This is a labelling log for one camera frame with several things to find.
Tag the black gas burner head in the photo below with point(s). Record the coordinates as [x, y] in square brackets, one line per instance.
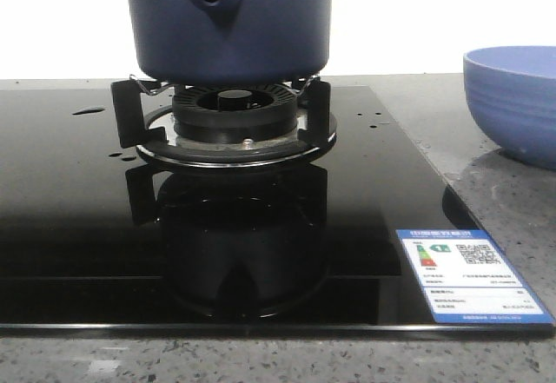
[228, 115]

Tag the blue energy label sticker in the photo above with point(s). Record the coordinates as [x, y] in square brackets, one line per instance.
[467, 280]

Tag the light blue bowl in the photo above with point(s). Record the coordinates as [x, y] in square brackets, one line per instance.
[510, 93]

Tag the black pan support grate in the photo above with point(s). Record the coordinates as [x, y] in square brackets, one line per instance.
[154, 136]

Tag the dark blue cooking pot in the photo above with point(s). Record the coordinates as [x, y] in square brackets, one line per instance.
[230, 42]

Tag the black glass gas cooktop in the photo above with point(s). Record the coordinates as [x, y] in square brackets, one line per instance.
[95, 241]

